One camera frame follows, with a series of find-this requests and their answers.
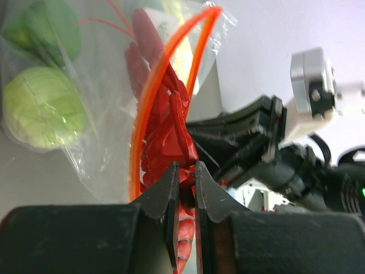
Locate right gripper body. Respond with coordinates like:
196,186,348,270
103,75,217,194
223,96,325,206

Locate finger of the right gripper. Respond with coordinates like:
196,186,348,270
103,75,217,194
193,125,271,186
186,95,275,134

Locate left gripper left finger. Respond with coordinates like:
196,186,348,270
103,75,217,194
1,163,180,273

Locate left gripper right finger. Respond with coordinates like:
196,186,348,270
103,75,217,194
195,162,364,273

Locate clear zip bag red slider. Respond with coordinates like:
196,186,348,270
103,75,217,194
1,1,237,210

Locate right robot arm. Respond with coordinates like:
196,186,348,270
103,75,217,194
186,96,364,215

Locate fake green pepper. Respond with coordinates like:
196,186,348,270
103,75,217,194
1,1,82,67

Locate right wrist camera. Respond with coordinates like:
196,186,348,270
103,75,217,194
285,47,364,141

